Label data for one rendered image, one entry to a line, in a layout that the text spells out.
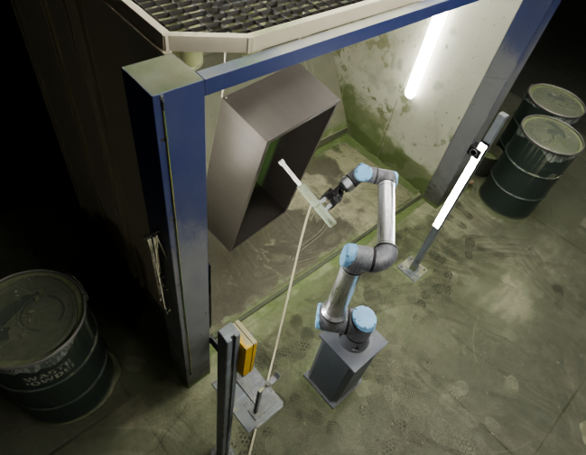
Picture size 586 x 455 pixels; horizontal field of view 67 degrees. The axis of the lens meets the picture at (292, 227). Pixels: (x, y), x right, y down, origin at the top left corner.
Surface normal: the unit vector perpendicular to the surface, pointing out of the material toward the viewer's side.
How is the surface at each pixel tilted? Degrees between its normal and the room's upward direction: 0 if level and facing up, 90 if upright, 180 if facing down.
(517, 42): 90
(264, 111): 12
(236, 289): 0
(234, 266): 0
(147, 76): 0
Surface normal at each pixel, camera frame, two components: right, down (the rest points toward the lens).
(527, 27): -0.74, 0.44
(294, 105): 0.27, -0.51
